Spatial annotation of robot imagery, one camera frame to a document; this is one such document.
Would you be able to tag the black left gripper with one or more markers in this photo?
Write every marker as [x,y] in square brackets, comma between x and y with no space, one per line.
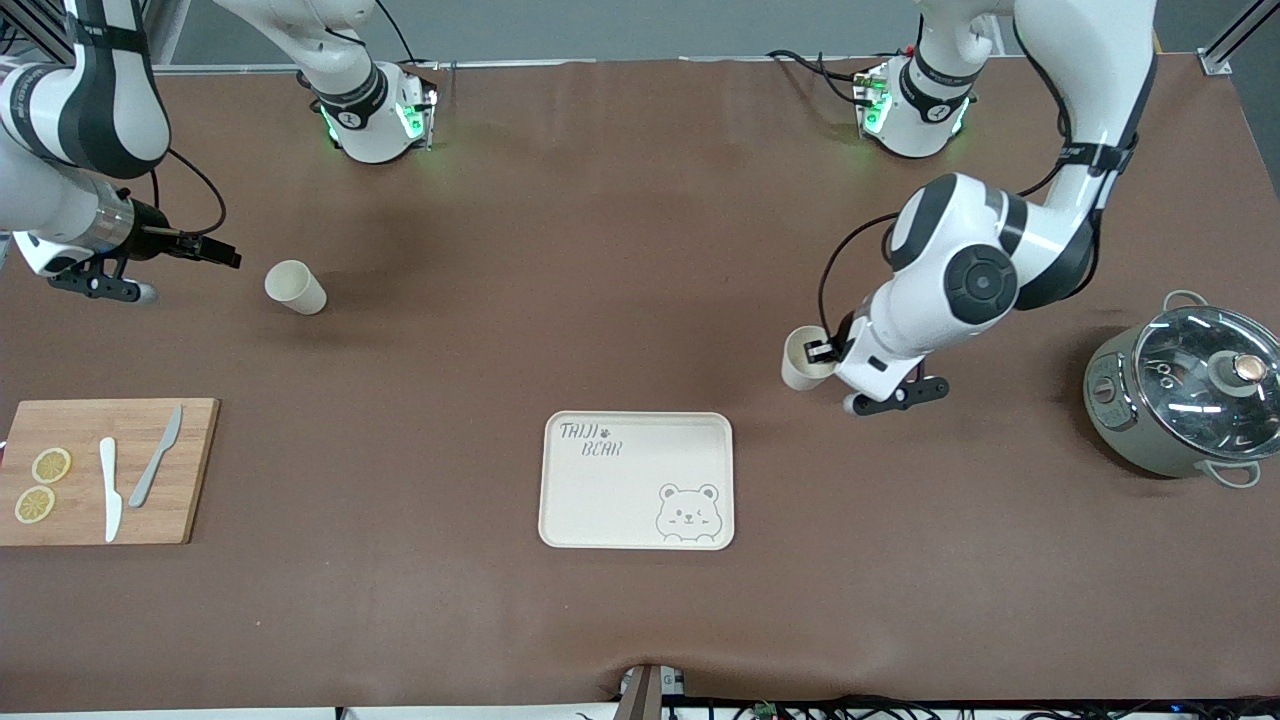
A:
[840,345]

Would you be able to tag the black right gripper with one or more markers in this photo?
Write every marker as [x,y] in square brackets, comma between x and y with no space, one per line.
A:
[152,240]

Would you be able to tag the white plastic cup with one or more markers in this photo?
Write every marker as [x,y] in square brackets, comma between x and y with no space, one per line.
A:
[800,378]
[300,290]

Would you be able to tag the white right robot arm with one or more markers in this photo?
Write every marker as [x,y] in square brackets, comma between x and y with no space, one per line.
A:
[80,100]

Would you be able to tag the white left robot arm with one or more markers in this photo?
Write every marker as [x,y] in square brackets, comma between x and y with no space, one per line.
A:
[980,285]

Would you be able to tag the cream bear print tray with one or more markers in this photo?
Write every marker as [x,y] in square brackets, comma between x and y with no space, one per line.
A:
[620,500]

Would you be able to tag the bamboo cutting board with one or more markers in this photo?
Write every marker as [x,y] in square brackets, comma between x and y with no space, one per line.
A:
[80,420]

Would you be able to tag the brown table cover mat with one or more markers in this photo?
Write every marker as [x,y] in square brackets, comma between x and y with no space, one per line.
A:
[640,250]

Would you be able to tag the grey plastic knife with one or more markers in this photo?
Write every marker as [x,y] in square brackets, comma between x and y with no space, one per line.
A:
[150,476]

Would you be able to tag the yellow lemon slice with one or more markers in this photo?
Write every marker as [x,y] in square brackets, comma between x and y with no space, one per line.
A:
[51,465]
[35,505]

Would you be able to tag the white plastic knife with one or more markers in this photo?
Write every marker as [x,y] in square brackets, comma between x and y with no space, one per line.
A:
[110,500]

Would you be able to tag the grey-green electric pot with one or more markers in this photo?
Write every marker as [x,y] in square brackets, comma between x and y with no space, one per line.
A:
[1115,420]

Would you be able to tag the glass pot lid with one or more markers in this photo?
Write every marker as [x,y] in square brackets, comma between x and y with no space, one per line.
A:
[1190,385]

